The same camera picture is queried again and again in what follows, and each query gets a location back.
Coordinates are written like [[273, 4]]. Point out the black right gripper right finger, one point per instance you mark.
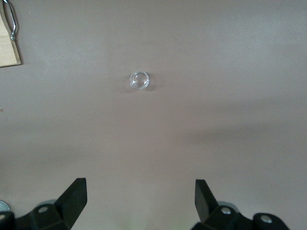
[[206, 206]]

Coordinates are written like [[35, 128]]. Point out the small clear glass cup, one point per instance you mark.
[[139, 80]]

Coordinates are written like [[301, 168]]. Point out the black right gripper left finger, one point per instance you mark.
[[72, 203]]

